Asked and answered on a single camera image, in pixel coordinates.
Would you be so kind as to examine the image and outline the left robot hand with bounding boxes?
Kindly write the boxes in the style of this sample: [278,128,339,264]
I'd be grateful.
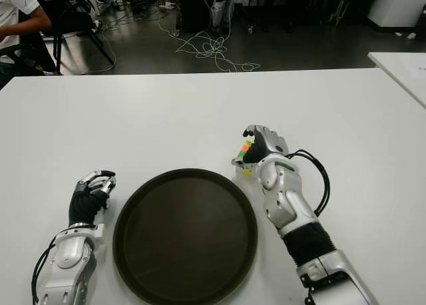
[68,169,117,226]

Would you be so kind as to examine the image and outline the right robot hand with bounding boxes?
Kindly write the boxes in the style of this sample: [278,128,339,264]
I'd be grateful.
[229,124,290,168]

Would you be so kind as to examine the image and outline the multicoloured Rubik's cube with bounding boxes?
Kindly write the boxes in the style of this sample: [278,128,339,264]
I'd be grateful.
[232,139,259,178]

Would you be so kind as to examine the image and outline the dark round plate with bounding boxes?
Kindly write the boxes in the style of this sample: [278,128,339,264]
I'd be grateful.
[112,168,259,305]

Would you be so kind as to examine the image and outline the silver background robot legs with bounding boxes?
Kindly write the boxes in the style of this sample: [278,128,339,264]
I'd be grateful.
[211,0,236,29]

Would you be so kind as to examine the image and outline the white side table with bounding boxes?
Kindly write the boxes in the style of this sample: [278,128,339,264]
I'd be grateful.
[367,51,426,108]

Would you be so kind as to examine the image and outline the black cabinet on casters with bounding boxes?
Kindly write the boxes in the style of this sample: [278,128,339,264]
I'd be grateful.
[178,0,214,33]

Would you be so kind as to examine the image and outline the black office chair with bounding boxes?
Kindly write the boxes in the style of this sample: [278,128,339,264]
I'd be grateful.
[19,0,117,76]

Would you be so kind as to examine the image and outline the white cabinet with black base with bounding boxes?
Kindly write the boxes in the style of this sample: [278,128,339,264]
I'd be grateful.
[367,0,426,28]

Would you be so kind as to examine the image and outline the person in white shirt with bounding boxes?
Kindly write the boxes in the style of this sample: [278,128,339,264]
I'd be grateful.
[0,0,53,86]

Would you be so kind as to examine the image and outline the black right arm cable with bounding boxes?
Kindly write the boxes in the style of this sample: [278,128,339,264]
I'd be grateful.
[286,149,331,216]

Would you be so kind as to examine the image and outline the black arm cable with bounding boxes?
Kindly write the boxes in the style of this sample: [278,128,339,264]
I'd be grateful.
[31,233,64,305]
[286,149,331,216]

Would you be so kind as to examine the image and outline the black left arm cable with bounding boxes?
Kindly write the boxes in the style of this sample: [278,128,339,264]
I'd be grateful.
[31,233,64,305]

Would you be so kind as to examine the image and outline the tangled white floor cable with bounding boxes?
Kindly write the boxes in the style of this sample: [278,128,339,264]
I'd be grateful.
[158,21,262,73]

